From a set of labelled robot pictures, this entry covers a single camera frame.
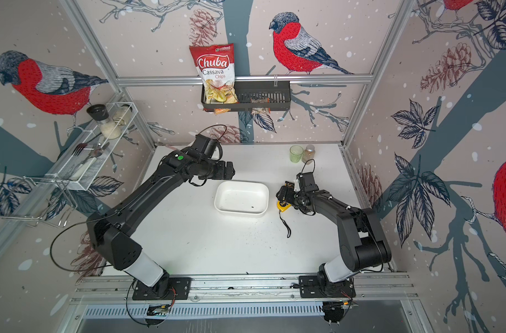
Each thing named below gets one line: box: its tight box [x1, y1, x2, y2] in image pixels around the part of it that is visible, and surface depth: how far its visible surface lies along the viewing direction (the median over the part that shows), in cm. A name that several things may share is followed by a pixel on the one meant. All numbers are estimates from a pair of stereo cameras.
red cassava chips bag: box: [189, 43, 240, 116], surface depth 85 cm
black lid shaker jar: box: [86, 104, 122, 140], surface depth 77 cm
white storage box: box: [214, 181, 270, 217], surface depth 98 cm
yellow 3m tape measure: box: [276, 200, 292, 238], surface depth 95 cm
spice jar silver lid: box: [301, 144, 316, 166], surface depth 109 cm
